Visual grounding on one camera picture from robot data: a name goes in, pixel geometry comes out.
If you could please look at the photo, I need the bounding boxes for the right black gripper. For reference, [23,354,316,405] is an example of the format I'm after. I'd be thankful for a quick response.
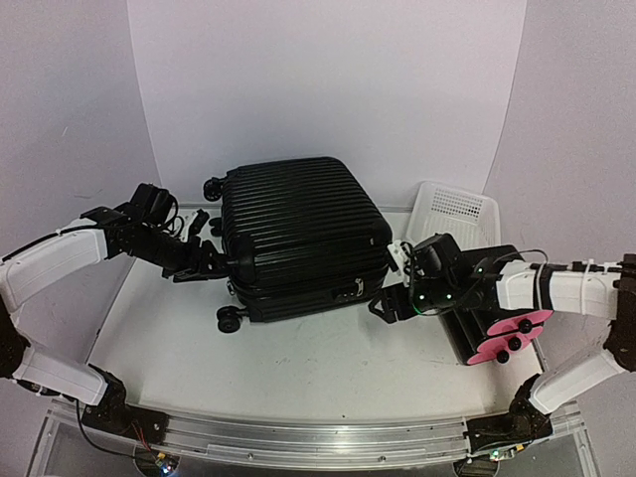
[370,277,457,326]

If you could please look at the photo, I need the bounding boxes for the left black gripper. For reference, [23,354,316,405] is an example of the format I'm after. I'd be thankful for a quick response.
[125,225,229,282]

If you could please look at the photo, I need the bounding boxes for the silver zipper pull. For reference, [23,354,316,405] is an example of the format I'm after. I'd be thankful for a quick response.
[355,278,365,297]

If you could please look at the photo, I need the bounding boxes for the black ribbed hard-shell suitcase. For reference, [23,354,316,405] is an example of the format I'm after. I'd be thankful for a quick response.
[203,157,393,333]

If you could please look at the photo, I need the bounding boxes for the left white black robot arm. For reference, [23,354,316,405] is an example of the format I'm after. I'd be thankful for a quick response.
[1,184,231,434]

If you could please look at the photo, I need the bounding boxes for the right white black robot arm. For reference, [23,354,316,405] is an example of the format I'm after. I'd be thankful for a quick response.
[369,233,635,456]

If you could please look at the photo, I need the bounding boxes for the black pouch with pink end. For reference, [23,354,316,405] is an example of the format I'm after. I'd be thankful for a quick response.
[440,244,553,343]

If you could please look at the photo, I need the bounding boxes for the white perforated plastic basket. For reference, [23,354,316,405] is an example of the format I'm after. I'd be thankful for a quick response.
[403,182,502,250]

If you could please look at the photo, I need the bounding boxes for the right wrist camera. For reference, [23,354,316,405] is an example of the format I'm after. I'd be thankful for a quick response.
[387,239,411,287]

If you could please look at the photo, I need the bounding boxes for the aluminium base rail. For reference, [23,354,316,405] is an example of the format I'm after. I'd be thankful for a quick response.
[47,392,585,466]

